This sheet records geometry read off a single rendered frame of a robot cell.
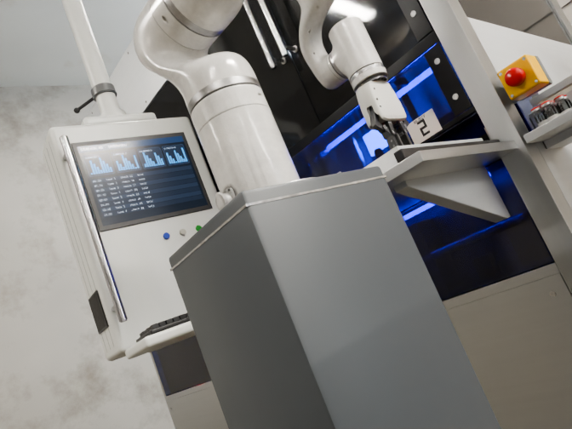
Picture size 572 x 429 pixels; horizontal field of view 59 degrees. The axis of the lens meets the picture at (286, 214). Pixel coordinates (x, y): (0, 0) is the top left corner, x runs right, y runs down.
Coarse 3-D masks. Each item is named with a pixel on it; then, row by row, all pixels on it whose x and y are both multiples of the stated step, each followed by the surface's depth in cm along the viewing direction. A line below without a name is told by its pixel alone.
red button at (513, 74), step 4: (512, 68) 107; (516, 68) 106; (520, 68) 107; (508, 72) 107; (512, 72) 107; (516, 72) 106; (520, 72) 106; (524, 72) 107; (508, 76) 107; (512, 76) 107; (516, 76) 106; (520, 76) 106; (524, 76) 106; (508, 80) 107; (512, 80) 107; (516, 80) 106; (520, 80) 106; (524, 80) 107; (508, 84) 108; (512, 84) 107; (516, 84) 107; (520, 84) 107
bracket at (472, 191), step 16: (432, 176) 101; (448, 176) 105; (464, 176) 109; (480, 176) 114; (400, 192) 96; (416, 192) 97; (432, 192) 98; (448, 192) 102; (464, 192) 106; (480, 192) 110; (496, 192) 115; (448, 208) 105; (464, 208) 106; (480, 208) 108; (496, 208) 112
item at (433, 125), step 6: (426, 114) 126; (432, 114) 125; (414, 120) 129; (426, 120) 126; (432, 120) 125; (408, 126) 130; (414, 126) 129; (420, 126) 128; (432, 126) 125; (438, 126) 124; (414, 132) 129; (420, 132) 128; (432, 132) 125; (414, 138) 129; (420, 138) 128; (426, 138) 127
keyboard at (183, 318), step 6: (174, 318) 134; (180, 318) 135; (186, 318) 135; (156, 324) 131; (162, 324) 132; (168, 324) 132; (174, 324) 132; (144, 330) 137; (150, 330) 129; (156, 330) 129; (162, 330) 130; (144, 336) 133
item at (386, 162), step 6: (480, 138) 113; (420, 144) 96; (426, 144) 97; (432, 144) 99; (438, 144) 100; (444, 144) 102; (390, 150) 92; (396, 150) 91; (384, 156) 93; (390, 156) 92; (372, 162) 95; (378, 162) 94; (384, 162) 93; (390, 162) 92; (396, 162) 91; (384, 168) 93; (390, 168) 92
